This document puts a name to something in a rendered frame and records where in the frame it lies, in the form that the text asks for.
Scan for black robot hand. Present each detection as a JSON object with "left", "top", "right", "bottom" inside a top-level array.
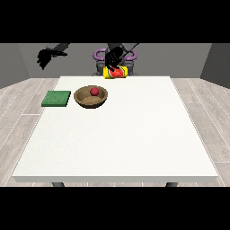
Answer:
[
  {"left": 104, "top": 47, "right": 126, "bottom": 73},
  {"left": 36, "top": 48, "right": 68, "bottom": 71}
]

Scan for yellow cup with melon print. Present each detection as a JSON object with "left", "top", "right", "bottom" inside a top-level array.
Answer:
[{"left": 102, "top": 65, "right": 129, "bottom": 80}]

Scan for green square pad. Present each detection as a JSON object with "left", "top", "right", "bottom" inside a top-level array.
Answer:
[{"left": 40, "top": 90, "right": 72, "bottom": 108}]

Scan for brown wooden bowl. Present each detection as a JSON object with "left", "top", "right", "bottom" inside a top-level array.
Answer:
[{"left": 73, "top": 84, "right": 109, "bottom": 110}]

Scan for grey robot trunk purple rings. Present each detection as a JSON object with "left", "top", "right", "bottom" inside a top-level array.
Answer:
[{"left": 92, "top": 48, "right": 139, "bottom": 77}]

